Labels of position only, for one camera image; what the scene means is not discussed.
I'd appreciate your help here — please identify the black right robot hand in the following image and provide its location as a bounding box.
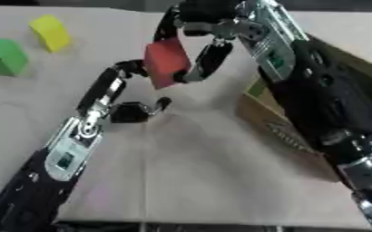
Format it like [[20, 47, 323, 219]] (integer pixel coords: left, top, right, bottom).
[[152, 0, 268, 84]]

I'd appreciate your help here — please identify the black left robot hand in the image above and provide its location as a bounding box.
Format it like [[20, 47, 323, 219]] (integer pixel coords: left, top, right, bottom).
[[74, 59, 173, 124]]

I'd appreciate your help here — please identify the tan cardboard box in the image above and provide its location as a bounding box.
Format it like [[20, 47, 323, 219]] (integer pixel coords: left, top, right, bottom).
[[233, 34, 372, 184]]

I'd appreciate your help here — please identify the red block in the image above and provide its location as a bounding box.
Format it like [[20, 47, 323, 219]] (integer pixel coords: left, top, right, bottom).
[[142, 37, 194, 91]]

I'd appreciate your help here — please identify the green block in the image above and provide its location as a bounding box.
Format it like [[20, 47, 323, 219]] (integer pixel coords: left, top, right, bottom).
[[0, 38, 31, 77]]

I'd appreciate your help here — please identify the yellow block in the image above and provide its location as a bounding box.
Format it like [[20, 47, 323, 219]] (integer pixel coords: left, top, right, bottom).
[[27, 14, 73, 53]]

